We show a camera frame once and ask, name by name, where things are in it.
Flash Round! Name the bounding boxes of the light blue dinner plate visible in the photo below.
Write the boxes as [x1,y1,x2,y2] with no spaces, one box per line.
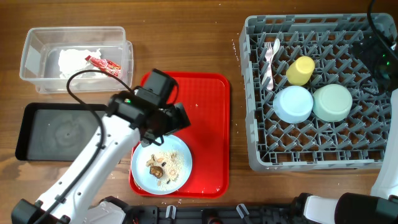
[131,135,193,195]

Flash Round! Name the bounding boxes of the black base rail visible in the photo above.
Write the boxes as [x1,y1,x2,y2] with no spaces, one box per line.
[93,195,312,224]

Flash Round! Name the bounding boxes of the food scraps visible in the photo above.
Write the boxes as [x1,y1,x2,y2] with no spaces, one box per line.
[146,151,185,191]

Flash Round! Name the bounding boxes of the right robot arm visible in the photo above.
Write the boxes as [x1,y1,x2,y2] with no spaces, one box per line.
[288,32,397,224]

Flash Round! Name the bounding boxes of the white plastic fork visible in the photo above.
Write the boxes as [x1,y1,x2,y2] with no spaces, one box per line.
[262,42,274,90]

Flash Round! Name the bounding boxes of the yellow plastic cup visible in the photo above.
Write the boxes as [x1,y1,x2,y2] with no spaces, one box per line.
[286,56,315,86]

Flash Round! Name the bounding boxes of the grey dishwasher rack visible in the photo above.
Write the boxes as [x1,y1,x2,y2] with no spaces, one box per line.
[239,14,391,172]

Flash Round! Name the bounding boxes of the clear plastic waste bin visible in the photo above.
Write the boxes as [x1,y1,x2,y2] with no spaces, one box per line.
[19,26,134,93]

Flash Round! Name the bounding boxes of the white tissue in bin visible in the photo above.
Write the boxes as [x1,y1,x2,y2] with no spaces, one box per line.
[58,49,101,79]

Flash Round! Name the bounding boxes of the red snack wrapper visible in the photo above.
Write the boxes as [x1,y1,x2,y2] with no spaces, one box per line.
[85,55,121,77]

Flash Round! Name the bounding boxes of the white plastic spoon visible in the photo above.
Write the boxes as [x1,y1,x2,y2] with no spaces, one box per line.
[262,39,280,90]

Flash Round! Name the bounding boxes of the light green bowl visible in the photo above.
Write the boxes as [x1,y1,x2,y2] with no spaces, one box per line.
[312,84,353,122]

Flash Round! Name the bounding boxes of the red plastic tray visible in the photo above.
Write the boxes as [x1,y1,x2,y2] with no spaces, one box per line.
[129,72,230,198]

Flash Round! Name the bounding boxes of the black waste tray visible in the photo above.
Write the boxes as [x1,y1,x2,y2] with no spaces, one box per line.
[15,103,98,161]

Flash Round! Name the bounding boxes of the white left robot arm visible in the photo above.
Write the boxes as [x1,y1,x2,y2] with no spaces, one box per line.
[11,69,190,223]

